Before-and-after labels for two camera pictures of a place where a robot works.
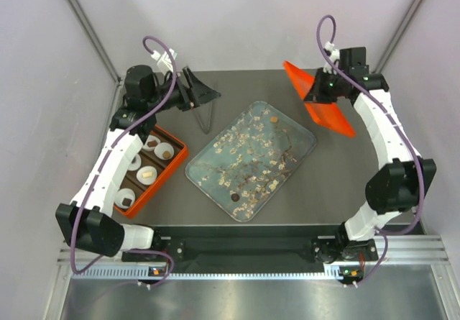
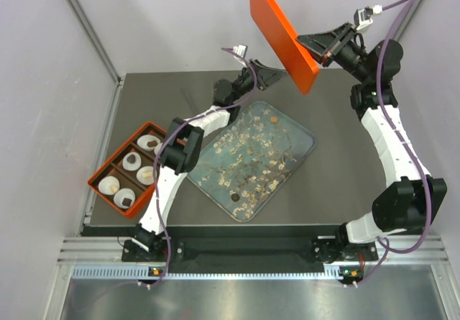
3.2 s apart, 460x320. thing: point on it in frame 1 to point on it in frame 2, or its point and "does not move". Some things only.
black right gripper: x=315 y=94 to x=323 y=47
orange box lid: x=329 y=113 to x=279 y=36
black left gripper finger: x=200 y=92 to x=267 y=76
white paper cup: x=151 y=137 does not move
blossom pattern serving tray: x=249 y=162 does not move
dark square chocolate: x=126 y=201 does not move
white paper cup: x=135 y=163 does not move
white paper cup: x=122 y=193 does not move
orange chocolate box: x=149 y=172 does not move
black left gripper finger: x=190 y=85 to x=259 y=64
